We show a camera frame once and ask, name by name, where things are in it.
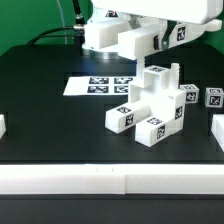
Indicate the white chair back frame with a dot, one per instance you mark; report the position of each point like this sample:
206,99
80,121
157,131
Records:
145,38

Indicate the white flat tag plate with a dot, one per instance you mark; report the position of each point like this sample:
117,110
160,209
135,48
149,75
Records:
97,85

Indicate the white tagged cube left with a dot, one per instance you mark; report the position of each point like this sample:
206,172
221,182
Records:
192,92

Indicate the white block right edge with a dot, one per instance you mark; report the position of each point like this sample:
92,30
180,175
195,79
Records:
218,129

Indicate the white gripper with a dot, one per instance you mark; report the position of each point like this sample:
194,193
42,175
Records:
189,11

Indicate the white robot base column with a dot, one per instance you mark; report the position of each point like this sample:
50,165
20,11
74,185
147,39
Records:
101,32

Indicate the white front rail bar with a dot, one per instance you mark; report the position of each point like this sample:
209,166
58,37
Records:
112,179

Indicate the white tagged cube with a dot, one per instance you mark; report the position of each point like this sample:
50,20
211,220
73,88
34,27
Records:
192,92
214,97

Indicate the white tagged cube right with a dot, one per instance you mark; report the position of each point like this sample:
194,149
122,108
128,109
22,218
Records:
214,97

